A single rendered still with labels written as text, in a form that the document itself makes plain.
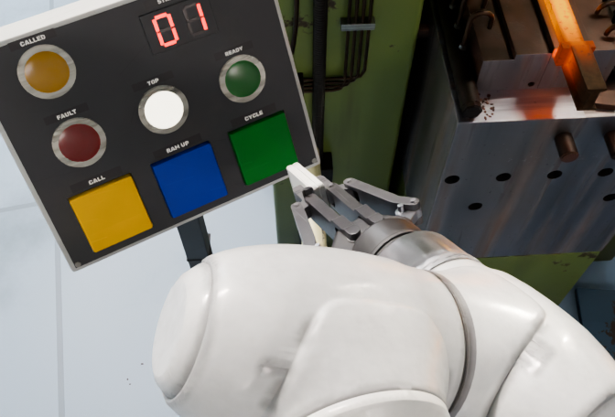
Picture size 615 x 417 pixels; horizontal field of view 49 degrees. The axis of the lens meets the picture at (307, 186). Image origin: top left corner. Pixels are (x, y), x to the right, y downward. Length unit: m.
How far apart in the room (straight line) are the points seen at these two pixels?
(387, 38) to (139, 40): 0.50
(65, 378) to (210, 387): 1.54
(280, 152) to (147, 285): 1.11
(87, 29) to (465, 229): 0.80
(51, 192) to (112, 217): 0.07
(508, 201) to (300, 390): 0.94
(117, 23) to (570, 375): 0.56
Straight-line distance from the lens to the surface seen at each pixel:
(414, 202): 0.64
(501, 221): 1.29
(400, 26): 1.13
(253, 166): 0.84
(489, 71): 1.03
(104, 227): 0.83
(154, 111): 0.79
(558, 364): 0.43
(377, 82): 1.22
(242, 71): 0.81
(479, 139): 1.06
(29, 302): 1.99
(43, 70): 0.76
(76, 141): 0.79
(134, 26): 0.77
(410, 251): 0.53
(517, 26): 1.06
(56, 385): 1.87
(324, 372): 0.33
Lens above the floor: 1.69
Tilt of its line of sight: 57 degrees down
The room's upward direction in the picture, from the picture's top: straight up
